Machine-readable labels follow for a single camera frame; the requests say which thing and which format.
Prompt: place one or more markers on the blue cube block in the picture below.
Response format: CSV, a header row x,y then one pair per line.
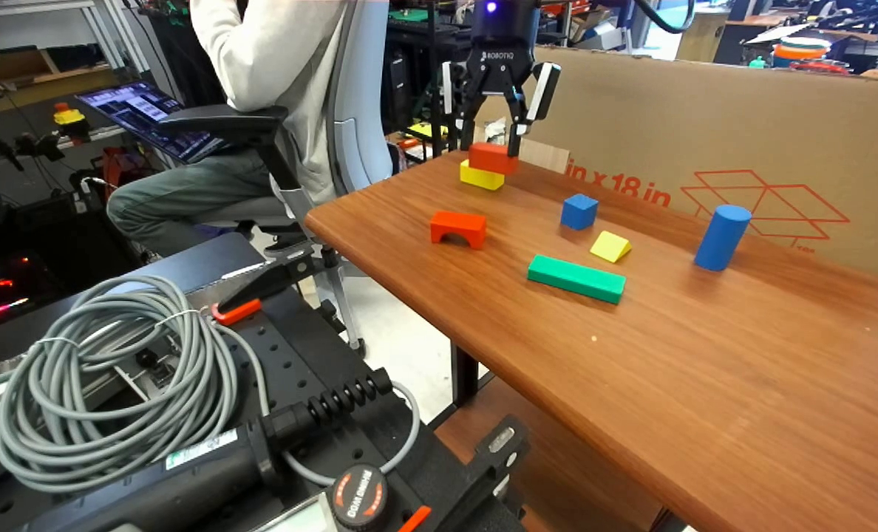
x,y
576,209

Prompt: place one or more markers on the right orange black clamp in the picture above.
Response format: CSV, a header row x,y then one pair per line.
x,y
238,313

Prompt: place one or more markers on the left orange black clamp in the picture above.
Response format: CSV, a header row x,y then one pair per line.
x,y
415,517

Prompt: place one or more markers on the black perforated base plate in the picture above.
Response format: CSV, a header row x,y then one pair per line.
x,y
238,475

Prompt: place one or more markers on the brown cardboard box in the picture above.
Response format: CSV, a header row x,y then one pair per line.
x,y
796,149

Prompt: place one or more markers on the orange arch block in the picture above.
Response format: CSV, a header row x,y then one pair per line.
x,y
465,224

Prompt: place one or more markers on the black power plug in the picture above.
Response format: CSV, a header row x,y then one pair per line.
x,y
300,421

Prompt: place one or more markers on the grey office chair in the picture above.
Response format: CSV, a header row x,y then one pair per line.
x,y
353,118

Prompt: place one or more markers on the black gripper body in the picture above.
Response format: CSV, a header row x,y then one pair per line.
x,y
498,69

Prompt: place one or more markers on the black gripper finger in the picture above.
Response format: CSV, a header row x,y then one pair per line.
x,y
517,118
471,102

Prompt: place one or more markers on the black red round knob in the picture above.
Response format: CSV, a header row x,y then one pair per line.
x,y
357,498

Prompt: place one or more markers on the orange black clamp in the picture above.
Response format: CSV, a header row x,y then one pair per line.
x,y
238,313
415,517

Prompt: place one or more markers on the lower wooden shelf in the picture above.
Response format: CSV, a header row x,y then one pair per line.
x,y
566,484

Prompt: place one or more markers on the green long block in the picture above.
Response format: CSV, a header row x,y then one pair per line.
x,y
576,279

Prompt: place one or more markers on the yellow block under orange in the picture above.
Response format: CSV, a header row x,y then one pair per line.
x,y
480,178

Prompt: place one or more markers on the yellow wedge block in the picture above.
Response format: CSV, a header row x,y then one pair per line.
x,y
610,246

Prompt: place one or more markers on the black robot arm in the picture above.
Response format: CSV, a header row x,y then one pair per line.
x,y
504,22

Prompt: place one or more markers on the blue cylinder block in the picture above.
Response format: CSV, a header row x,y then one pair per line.
x,y
722,238

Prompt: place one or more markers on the seated person white shirt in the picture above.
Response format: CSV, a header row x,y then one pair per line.
x,y
266,54

